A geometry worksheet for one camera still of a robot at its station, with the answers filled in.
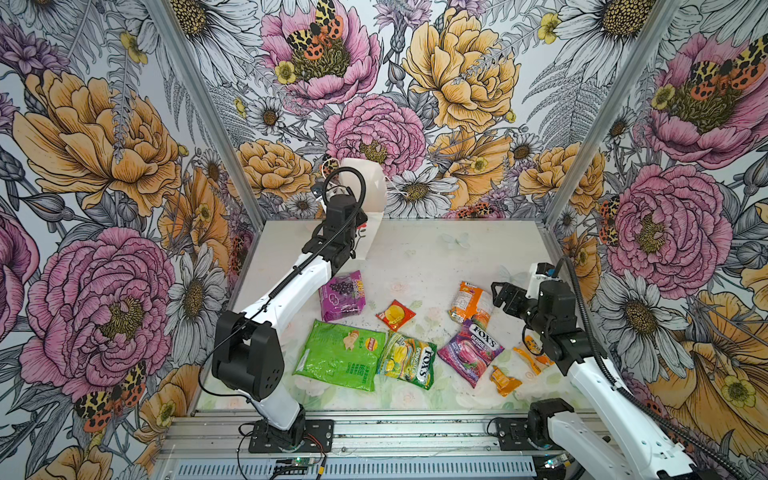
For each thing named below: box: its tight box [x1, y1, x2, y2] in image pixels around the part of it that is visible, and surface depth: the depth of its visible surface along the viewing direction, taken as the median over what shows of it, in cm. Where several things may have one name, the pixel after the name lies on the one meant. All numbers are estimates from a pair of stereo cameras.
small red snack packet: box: [376, 299, 416, 332], surface depth 96 cm
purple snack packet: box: [319, 270, 367, 323], surface depth 96 cm
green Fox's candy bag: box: [378, 331, 437, 390], surface depth 86 cm
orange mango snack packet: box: [447, 281, 492, 328], surface depth 96 cm
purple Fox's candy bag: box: [437, 320, 505, 388], surface depth 87 cm
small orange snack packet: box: [489, 365, 523, 397], surface depth 83 cm
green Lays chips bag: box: [292, 319, 388, 392], surface depth 88 cm
